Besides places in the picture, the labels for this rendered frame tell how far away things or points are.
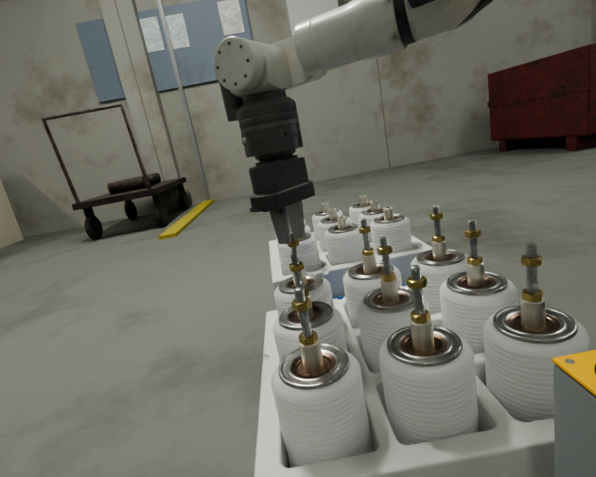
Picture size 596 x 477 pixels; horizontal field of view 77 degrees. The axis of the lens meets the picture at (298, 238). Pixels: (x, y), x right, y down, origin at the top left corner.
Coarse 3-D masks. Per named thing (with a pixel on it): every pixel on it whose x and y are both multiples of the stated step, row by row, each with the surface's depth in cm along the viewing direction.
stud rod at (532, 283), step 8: (528, 248) 37; (536, 248) 37; (528, 256) 38; (536, 256) 37; (528, 272) 38; (536, 272) 38; (528, 280) 38; (536, 280) 38; (528, 288) 38; (536, 288) 38
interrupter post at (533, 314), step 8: (520, 304) 39; (528, 304) 38; (536, 304) 38; (544, 304) 38; (520, 312) 40; (528, 312) 39; (536, 312) 38; (544, 312) 38; (528, 320) 39; (536, 320) 38; (544, 320) 38; (536, 328) 39
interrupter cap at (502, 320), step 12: (504, 312) 42; (516, 312) 42; (552, 312) 41; (564, 312) 40; (504, 324) 40; (516, 324) 40; (552, 324) 39; (564, 324) 38; (576, 324) 38; (516, 336) 38; (528, 336) 37; (540, 336) 37; (552, 336) 37; (564, 336) 36
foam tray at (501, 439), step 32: (352, 352) 53; (480, 384) 42; (384, 416) 40; (480, 416) 41; (256, 448) 40; (384, 448) 37; (416, 448) 36; (448, 448) 35; (480, 448) 35; (512, 448) 34; (544, 448) 34
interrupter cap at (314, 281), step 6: (312, 276) 64; (318, 276) 64; (282, 282) 64; (288, 282) 64; (312, 282) 62; (318, 282) 61; (282, 288) 62; (288, 288) 61; (294, 288) 61; (312, 288) 59
